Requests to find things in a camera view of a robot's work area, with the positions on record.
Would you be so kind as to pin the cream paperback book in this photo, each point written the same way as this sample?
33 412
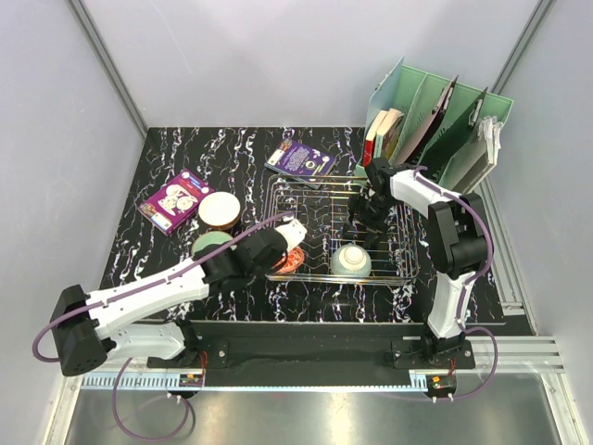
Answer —
386 129

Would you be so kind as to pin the wire dish rack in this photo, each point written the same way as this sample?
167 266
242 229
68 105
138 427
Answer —
325 214

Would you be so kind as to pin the mint green file organizer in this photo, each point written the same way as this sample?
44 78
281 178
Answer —
398 88

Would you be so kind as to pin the dark green clipboard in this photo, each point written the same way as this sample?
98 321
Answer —
436 156

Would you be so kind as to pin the purple rabbit picture book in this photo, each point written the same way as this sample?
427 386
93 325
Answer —
175 202

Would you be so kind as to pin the pink clipboard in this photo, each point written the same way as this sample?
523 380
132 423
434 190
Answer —
427 111

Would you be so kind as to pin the dark purple paperback book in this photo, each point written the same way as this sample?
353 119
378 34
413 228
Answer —
300 162

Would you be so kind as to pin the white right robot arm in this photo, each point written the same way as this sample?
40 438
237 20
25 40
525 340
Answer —
460 243

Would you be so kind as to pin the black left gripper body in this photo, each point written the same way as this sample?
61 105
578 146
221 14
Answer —
252 273

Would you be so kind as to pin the pale green upturned bowl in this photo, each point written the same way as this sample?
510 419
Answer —
351 260

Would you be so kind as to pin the aluminium frame rail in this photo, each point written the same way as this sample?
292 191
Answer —
509 355

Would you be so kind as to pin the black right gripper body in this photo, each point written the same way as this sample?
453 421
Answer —
372 212

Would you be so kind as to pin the red white floral bowl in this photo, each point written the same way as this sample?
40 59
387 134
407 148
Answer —
295 258

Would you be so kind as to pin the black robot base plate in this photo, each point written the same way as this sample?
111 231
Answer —
370 357

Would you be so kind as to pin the orange bowl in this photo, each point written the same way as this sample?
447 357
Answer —
219 207

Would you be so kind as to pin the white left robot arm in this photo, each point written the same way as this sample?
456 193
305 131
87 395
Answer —
91 328

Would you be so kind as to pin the red spine book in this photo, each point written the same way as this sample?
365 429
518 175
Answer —
368 151

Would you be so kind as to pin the teal bird patterned bowl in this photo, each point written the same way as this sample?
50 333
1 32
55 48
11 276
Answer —
212 238

